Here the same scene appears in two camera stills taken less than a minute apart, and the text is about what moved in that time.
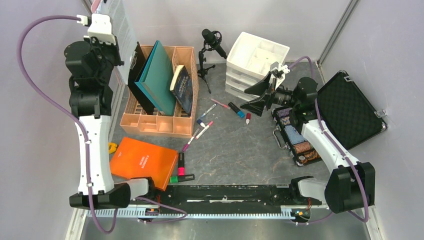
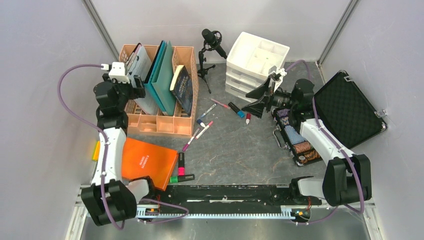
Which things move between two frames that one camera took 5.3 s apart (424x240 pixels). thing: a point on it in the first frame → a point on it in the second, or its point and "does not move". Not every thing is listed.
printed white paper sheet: x=124 y=32 → x=140 y=68
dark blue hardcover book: x=182 y=86 does not move
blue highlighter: x=240 y=113 does not move
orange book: x=131 y=159 does not move
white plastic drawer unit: x=249 y=60 does not move
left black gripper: x=94 y=43 → x=138 y=92
